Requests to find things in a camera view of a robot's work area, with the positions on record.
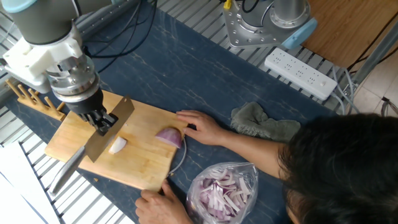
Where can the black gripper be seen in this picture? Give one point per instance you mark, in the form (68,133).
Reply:
(87,105)

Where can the small pale onion wedge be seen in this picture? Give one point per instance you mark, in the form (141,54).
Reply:
(117,145)

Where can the wooden cutting board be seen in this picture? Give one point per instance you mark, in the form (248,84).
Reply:
(140,161)

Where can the grey green rag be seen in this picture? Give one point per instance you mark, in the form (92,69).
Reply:
(258,124)

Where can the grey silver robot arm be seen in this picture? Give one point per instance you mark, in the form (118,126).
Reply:
(43,25)

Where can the person right forearm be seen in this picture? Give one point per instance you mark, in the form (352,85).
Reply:
(252,152)

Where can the person left hand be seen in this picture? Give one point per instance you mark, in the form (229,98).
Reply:
(161,208)

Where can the person right hand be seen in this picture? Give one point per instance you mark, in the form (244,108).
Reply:
(206,130)

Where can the wooden peg rack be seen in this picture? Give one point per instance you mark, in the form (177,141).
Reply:
(37,104)

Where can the large red onion chunk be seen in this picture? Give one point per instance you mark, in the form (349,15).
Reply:
(169,137)

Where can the white printed paper sheet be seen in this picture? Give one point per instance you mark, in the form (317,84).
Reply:
(21,174)

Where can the dark blue marbled mat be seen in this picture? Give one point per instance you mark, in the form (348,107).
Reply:
(211,77)

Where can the plain white paper sheet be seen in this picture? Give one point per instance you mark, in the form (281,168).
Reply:
(12,208)

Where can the plastic bag of sliced onion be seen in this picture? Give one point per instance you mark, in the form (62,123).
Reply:
(222,193)

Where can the yellow plastic clip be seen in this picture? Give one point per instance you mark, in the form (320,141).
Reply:
(227,4)

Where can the white power strip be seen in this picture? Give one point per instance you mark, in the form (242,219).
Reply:
(298,73)

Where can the person head black hair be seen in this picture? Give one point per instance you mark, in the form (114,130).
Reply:
(342,174)

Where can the bamboo wooden desk top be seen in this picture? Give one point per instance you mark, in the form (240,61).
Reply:
(348,31)

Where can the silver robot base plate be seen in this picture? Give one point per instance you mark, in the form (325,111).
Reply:
(239,31)

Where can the aluminium frame post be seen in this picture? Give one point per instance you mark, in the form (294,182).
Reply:
(376,54)

